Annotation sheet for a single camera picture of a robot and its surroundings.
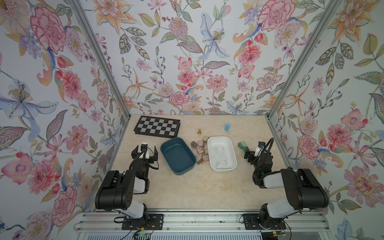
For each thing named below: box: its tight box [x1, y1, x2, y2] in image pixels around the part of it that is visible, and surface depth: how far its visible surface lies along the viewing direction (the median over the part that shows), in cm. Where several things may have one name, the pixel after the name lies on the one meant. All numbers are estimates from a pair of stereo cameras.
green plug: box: [237, 141, 247, 154], surface depth 103 cm
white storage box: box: [207, 136, 238, 173], surface depth 100 cm
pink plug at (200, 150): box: [196, 146, 205, 155], surface depth 100 cm
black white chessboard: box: [133, 115, 181, 138], surface depth 112 cm
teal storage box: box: [160, 137, 197, 176], surface depth 100 cm
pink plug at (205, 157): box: [201, 153, 210, 162], surface depth 97 cm
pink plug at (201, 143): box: [198, 140, 205, 147], surface depth 103 cm
